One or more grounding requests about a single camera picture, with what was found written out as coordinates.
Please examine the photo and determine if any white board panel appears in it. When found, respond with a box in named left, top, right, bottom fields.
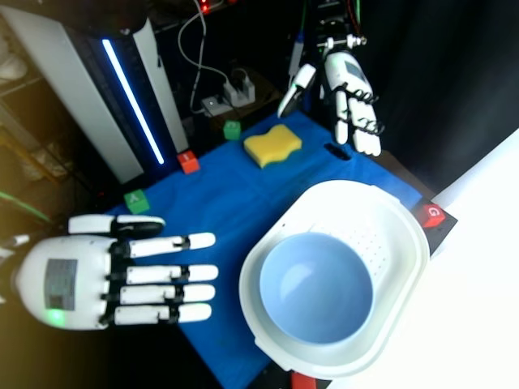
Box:
left=328, top=127, right=519, bottom=389

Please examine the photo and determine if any blue cloth mat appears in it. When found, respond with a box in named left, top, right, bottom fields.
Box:
left=103, top=109, right=425, bottom=389

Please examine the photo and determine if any white power strip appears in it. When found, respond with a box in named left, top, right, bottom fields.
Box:
left=221, top=67, right=257, bottom=107

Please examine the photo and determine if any green cable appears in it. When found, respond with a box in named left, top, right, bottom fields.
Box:
left=0, top=192, right=52, bottom=224

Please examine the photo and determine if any white cable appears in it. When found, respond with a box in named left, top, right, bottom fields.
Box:
left=177, top=7, right=234, bottom=114

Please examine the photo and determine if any yellow and green sponge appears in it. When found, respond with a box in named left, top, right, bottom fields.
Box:
left=242, top=124, right=304, bottom=169

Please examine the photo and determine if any light blue bowl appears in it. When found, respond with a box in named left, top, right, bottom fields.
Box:
left=259, top=232, right=374, bottom=345

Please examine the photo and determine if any white tower with blue light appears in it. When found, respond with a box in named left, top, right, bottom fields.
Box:
left=0, top=3, right=191, bottom=186

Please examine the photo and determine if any plain red block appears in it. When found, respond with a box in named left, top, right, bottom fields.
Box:
left=177, top=150, right=200, bottom=174
left=290, top=371, right=318, bottom=389

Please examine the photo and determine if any red block with letter G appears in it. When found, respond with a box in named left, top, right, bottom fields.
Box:
left=413, top=203, right=447, bottom=229

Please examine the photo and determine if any white power adapter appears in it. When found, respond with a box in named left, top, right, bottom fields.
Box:
left=201, top=96, right=233, bottom=116

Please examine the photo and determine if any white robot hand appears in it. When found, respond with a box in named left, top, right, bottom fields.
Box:
left=277, top=50, right=384, bottom=157
left=18, top=214, right=220, bottom=331

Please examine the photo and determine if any green block with letter A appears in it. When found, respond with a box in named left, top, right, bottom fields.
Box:
left=123, top=189, right=151, bottom=215

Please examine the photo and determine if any white plastic drainer basin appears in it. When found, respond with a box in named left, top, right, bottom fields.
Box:
left=238, top=179, right=431, bottom=380

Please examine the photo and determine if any plain green block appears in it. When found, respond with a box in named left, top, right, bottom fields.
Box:
left=222, top=120, right=242, bottom=142

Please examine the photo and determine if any white dongle with blue cable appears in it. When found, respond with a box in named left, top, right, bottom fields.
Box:
left=287, top=30, right=308, bottom=88

